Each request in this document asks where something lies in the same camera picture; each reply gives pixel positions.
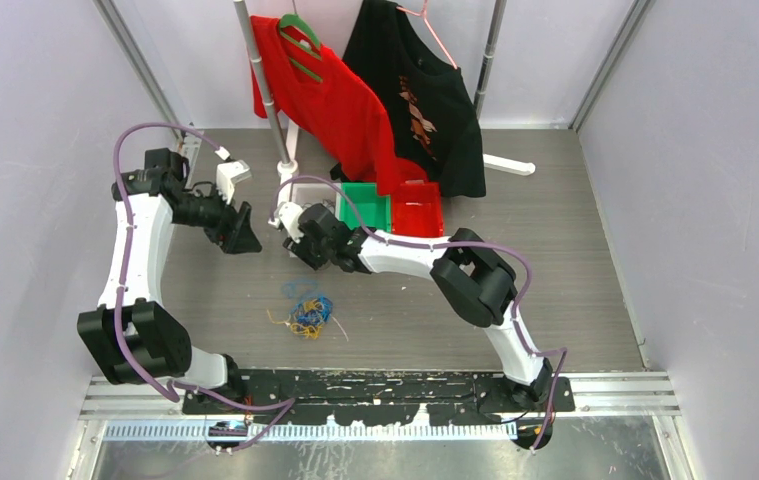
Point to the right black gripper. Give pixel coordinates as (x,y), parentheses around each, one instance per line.
(299,251)

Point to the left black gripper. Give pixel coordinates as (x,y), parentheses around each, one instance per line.
(232,231)

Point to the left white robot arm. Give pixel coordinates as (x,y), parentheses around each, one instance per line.
(130,334)

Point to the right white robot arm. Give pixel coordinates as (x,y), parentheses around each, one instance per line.
(478,284)

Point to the white plastic bin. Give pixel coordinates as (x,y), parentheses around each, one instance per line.
(310,193)

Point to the green plastic bin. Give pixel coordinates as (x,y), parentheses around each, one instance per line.
(374,209)

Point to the white clothes rack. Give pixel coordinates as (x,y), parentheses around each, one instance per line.
(285,142)

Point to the red plastic bin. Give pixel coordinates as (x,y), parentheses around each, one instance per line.
(416,210)

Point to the red t-shirt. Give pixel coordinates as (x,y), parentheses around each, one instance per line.
(326,99)

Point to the black t-shirt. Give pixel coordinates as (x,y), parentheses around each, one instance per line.
(437,136)

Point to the green clothes hanger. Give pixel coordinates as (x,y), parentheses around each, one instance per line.
(303,43)

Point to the pink clothes hanger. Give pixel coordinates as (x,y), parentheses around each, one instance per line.
(423,14)

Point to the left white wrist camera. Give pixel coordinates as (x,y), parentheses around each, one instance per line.
(228,175)

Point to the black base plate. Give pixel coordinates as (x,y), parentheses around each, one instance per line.
(379,398)

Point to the white slotted cable duct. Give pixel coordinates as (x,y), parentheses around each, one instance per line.
(232,430)

